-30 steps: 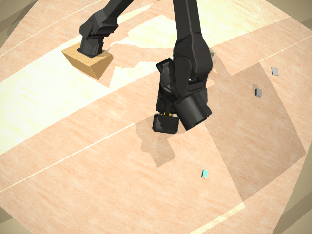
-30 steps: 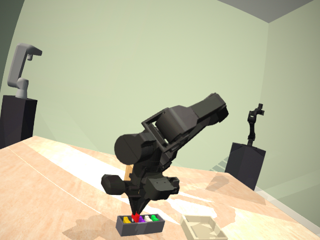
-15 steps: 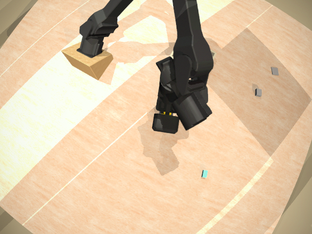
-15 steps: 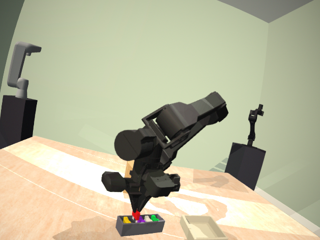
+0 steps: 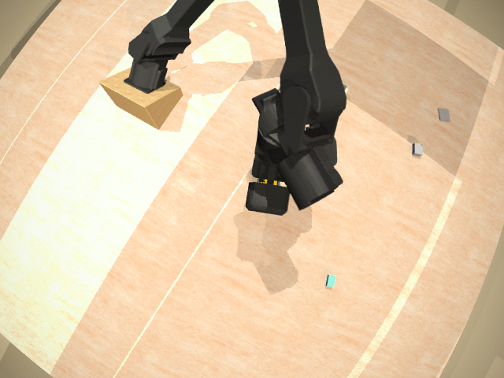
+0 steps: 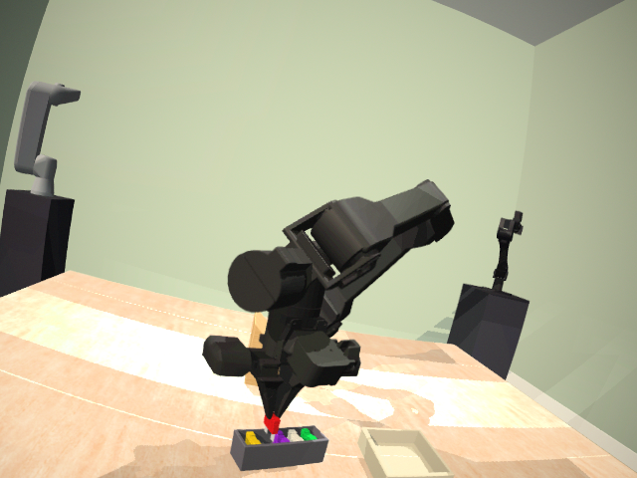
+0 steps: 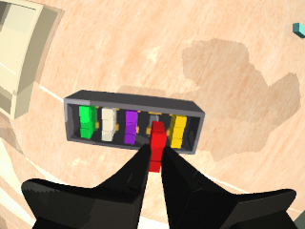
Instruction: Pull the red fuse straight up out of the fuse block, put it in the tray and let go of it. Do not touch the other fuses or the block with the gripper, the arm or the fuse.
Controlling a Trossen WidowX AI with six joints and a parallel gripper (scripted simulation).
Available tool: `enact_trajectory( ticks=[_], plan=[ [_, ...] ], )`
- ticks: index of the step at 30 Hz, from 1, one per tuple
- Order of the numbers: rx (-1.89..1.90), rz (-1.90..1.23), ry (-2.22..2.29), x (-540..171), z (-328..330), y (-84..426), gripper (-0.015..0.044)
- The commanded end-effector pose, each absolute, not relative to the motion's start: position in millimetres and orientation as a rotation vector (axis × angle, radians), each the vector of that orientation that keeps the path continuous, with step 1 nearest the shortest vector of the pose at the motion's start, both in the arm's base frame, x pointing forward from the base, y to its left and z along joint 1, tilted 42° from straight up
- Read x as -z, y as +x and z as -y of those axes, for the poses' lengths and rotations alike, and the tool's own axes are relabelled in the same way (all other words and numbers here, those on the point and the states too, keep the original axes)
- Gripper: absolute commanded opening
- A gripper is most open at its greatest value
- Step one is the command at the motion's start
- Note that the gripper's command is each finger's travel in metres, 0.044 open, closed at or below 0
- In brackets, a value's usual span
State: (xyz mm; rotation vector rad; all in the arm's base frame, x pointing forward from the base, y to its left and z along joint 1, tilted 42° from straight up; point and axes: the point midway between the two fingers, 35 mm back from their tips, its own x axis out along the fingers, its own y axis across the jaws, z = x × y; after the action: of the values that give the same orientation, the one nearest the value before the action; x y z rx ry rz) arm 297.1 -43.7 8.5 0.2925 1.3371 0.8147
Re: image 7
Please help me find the beige shallow tray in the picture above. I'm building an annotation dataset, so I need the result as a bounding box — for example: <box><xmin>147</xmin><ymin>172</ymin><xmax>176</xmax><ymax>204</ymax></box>
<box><xmin>0</xmin><ymin>0</ymin><xmax>58</xmax><ymax>121</ymax></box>

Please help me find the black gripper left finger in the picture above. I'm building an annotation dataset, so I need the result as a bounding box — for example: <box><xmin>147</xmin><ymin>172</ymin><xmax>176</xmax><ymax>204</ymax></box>
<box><xmin>20</xmin><ymin>144</ymin><xmax>152</xmax><ymax>229</ymax></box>

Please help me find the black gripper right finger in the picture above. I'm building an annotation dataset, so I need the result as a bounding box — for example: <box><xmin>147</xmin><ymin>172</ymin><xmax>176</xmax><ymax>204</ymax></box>
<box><xmin>161</xmin><ymin>145</ymin><xmax>297</xmax><ymax>229</ymax></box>

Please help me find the yellow fuse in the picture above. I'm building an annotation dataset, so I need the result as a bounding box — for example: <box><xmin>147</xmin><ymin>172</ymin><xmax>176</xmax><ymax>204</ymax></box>
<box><xmin>169</xmin><ymin>114</ymin><xmax>187</xmax><ymax>149</ymax></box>

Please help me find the red fuse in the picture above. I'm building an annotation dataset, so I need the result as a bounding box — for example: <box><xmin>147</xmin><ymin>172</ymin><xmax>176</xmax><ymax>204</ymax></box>
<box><xmin>149</xmin><ymin>116</ymin><xmax>167</xmax><ymax>173</ymax></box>

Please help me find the purple fuse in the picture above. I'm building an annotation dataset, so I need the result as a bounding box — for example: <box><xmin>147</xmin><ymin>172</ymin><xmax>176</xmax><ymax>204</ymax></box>
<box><xmin>125</xmin><ymin>110</ymin><xmax>137</xmax><ymax>144</ymax></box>

